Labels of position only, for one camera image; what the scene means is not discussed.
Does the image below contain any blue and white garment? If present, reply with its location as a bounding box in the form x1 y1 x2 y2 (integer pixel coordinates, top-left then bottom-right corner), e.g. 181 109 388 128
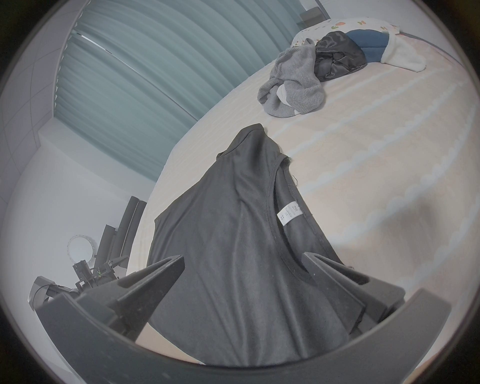
345 29 427 73

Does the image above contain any bed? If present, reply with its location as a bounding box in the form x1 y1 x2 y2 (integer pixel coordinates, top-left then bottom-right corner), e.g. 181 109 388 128
125 28 480 361

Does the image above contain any black shiny garment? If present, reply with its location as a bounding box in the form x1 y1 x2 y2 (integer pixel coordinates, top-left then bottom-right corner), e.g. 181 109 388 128
314 31 368 82

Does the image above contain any black chest of drawers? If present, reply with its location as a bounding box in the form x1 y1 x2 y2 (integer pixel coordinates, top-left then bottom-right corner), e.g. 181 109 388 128
95 196 148 276

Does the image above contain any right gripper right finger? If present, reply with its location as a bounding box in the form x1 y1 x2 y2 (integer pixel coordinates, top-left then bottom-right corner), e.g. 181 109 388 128
302 251 406 334

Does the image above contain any black T-shirt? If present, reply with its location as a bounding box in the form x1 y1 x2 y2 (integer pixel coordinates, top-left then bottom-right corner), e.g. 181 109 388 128
146 123 362 368

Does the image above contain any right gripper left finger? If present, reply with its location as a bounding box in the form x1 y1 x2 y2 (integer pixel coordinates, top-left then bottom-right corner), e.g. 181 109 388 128
76 255 186 341

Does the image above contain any blue-green curtain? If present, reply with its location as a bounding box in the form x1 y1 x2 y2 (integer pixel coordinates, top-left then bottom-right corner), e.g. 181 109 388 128
52 33 199 184
73 0 319 121

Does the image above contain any grey garment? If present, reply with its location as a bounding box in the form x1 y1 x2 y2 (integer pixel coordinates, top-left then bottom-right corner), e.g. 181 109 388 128
257 37 324 119

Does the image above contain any white printed pillow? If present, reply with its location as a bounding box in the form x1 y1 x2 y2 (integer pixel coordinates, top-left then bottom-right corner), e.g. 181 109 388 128
290 17 400 47

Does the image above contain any round white wall fixture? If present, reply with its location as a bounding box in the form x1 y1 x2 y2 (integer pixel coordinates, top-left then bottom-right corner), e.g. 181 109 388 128
67 234 95 264

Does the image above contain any grey bedside table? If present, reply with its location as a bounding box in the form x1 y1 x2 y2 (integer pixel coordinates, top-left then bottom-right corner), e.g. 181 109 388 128
296 5 332 27

